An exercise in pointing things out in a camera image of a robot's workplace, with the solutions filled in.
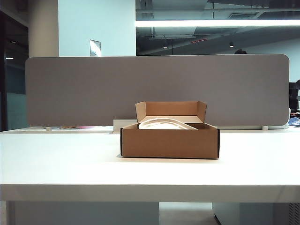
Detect beige oval pulp lid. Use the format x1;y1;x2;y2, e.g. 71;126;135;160
137;118;199;130

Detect brown cardboard box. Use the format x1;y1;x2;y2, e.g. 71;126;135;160
120;100;221;159

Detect small wall poster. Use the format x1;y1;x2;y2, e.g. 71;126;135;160
89;39;102;57

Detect seated person in black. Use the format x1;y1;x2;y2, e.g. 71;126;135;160
288;79;300;114

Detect grey fabric desk divider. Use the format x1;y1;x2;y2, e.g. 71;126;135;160
25;54;291;128

